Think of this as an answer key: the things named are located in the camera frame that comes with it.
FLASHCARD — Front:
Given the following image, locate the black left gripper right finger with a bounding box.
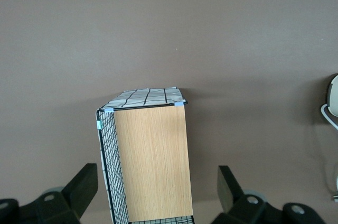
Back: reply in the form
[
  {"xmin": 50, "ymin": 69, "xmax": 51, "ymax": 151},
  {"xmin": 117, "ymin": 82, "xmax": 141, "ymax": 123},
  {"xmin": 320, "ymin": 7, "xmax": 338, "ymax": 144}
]
[{"xmin": 217, "ymin": 165, "xmax": 245, "ymax": 214}]

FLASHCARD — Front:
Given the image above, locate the white toaster power cable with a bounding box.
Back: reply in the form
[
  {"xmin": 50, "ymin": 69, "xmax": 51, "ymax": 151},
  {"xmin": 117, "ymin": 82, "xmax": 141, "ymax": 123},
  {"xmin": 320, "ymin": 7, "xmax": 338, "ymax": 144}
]
[{"xmin": 320, "ymin": 103, "xmax": 338, "ymax": 202}]

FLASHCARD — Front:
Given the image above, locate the light wooden shelf insert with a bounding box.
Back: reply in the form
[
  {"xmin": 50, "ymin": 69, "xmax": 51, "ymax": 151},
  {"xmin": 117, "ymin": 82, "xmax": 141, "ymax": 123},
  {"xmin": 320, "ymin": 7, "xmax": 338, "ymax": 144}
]
[{"xmin": 114, "ymin": 106, "xmax": 193, "ymax": 222}]

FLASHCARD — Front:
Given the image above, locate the wire and wood basket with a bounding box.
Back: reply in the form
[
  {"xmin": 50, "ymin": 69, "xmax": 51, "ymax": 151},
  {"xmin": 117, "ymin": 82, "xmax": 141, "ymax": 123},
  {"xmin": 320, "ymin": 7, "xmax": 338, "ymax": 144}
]
[{"xmin": 93, "ymin": 85, "xmax": 196, "ymax": 224}]

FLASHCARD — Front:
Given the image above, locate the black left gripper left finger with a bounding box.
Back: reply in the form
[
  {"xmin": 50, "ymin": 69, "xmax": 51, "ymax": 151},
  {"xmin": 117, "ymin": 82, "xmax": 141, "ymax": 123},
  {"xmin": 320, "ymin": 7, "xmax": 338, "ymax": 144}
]
[{"xmin": 62, "ymin": 163, "xmax": 99, "ymax": 221}]

